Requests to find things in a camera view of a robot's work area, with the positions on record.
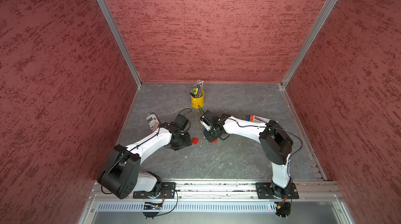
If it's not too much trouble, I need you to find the yellow pen cup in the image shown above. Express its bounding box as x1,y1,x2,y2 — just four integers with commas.
190,88,205,109

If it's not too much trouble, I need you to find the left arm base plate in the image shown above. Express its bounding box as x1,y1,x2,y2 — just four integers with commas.
133,182,176,200

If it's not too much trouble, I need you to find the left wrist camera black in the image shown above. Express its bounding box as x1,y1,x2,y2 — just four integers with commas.
172,114,191,132

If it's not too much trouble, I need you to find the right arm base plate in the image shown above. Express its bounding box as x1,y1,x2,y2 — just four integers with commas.
255,182,299,200

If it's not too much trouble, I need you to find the white blue red flat box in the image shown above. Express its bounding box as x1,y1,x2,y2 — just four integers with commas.
246,114,270,123

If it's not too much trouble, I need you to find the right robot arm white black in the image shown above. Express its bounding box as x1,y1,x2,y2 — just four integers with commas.
200,111,299,200

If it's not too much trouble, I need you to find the pens bundle in cup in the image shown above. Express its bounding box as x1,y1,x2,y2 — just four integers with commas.
190,80,204,98

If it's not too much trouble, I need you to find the small striped can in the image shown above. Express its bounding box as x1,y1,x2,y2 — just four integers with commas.
146,113,160,132

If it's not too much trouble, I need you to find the aluminium corner post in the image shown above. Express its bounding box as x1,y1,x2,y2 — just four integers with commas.
96,0,143,88
281,0,338,89

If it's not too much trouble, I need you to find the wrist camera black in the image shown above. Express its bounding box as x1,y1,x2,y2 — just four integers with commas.
172,114,191,132
200,110,220,131

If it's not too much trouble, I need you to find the left aluminium corner post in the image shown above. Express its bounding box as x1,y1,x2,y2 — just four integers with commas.
96,0,143,88

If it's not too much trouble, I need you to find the aluminium front rail frame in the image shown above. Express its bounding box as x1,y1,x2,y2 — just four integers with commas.
79,179,354,224

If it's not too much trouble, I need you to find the white slotted cable duct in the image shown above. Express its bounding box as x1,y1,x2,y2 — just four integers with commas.
96,202,276,214

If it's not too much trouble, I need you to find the right aluminium corner post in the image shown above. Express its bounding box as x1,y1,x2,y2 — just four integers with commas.
281,0,338,89

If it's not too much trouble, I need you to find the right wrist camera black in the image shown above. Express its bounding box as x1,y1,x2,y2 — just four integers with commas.
200,110,220,131

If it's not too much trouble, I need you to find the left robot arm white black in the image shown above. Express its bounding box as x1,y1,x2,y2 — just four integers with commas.
97,123,192,200

